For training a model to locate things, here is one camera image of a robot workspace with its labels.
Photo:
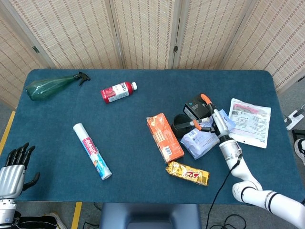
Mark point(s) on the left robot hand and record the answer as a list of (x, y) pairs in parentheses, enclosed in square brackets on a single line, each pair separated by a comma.
[(9, 176)]

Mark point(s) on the blue robot base seat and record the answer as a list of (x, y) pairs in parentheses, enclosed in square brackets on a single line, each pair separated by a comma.
[(150, 214)]

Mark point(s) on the woven folding screen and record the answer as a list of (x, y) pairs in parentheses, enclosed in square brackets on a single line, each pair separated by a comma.
[(71, 35)]

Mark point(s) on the black and white bag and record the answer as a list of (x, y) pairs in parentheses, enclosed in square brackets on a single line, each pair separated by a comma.
[(35, 221)]

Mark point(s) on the blue felt table cover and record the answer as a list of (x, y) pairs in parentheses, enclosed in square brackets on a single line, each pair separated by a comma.
[(131, 167)]

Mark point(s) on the orange cardboard snack box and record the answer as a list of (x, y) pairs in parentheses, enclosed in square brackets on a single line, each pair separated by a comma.
[(164, 138)]

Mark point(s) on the gold biscuit pack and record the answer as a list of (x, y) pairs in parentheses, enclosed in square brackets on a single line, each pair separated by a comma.
[(188, 174)]

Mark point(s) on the green plastic spray bottle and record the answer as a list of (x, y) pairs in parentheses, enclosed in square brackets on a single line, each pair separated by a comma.
[(45, 88)]

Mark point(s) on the white power strip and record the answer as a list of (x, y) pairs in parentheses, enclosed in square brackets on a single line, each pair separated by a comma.
[(293, 120)]

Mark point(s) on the clear plastic tube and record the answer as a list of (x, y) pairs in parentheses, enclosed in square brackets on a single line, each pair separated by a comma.
[(187, 123)]

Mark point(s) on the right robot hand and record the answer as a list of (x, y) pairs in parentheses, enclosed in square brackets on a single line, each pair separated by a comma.
[(220, 124)]

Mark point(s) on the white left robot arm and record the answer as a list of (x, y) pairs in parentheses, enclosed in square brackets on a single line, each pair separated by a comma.
[(6, 212)]

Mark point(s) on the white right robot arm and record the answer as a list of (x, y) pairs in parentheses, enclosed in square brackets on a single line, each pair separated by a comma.
[(230, 148)]

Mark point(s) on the black mesh pen cup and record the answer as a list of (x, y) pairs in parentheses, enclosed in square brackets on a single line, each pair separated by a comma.
[(176, 133)]

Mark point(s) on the white printed sachet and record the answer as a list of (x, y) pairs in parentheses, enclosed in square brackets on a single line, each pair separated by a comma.
[(252, 119)]

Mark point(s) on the black product box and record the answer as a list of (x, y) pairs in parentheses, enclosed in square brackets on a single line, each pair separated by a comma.
[(195, 108)]

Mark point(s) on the black rectangular object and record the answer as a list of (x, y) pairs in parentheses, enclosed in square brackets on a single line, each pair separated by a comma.
[(299, 134)]

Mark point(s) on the plastic food wrap roll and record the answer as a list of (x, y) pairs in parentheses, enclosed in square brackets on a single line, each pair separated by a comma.
[(91, 150)]

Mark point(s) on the black and white shoe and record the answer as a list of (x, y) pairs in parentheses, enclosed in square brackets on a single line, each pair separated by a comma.
[(300, 148)]

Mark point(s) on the pale blue tissue pack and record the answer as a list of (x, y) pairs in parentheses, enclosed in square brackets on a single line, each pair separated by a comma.
[(197, 143)]

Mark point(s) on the red juice bottle white cap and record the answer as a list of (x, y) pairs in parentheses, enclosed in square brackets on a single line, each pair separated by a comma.
[(114, 93)]

